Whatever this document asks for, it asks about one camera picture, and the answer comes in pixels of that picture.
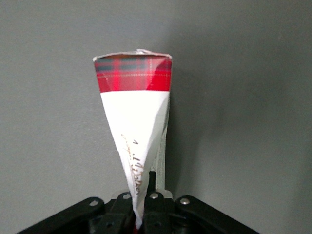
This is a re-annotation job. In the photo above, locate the red tartan cookie box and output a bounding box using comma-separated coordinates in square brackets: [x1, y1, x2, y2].
[92, 48, 173, 230]

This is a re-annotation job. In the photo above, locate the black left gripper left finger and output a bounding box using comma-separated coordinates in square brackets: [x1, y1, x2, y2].
[17, 192, 136, 234]

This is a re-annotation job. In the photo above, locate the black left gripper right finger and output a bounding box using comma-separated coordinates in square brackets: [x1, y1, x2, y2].
[142, 171, 259, 234]

